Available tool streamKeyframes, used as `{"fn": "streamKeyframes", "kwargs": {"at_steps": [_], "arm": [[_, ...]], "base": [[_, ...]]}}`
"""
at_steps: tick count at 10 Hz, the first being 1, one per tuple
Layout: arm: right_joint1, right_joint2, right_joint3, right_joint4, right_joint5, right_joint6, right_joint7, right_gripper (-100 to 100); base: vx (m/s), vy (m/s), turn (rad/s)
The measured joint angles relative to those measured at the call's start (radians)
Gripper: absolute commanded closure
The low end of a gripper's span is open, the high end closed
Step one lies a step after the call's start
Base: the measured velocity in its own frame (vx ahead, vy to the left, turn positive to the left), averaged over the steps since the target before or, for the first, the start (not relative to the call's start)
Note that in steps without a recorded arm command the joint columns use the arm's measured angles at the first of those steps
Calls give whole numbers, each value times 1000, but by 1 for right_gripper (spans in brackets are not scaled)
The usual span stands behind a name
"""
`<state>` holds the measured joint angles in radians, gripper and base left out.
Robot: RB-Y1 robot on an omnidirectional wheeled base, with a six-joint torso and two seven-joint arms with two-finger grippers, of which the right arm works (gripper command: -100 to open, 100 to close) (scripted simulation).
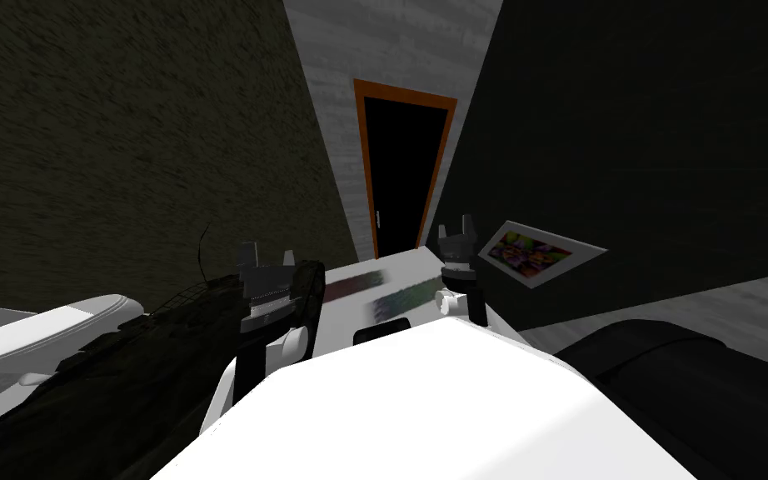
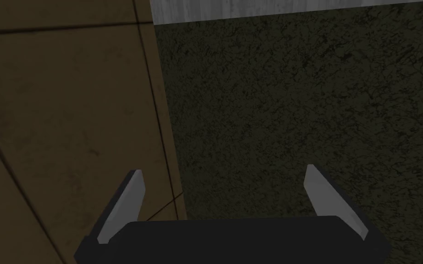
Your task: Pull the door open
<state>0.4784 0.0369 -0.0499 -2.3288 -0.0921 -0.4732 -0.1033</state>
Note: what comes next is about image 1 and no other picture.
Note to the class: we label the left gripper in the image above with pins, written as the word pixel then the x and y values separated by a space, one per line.
pixel 266 293

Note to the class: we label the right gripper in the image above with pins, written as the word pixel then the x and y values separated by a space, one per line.
pixel 457 250

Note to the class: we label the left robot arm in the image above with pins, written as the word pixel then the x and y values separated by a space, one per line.
pixel 251 366

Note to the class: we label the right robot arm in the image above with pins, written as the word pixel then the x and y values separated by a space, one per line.
pixel 470 300

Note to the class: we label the black door leaf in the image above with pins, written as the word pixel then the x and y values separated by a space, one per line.
pixel 402 173

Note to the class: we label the white table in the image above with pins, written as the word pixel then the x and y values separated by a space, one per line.
pixel 351 313

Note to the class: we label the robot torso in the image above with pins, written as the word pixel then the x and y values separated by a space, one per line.
pixel 424 413

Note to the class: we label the white rounded furniture piece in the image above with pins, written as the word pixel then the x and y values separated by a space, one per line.
pixel 31 333

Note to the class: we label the colourful picture in white frame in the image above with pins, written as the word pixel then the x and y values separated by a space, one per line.
pixel 536 253

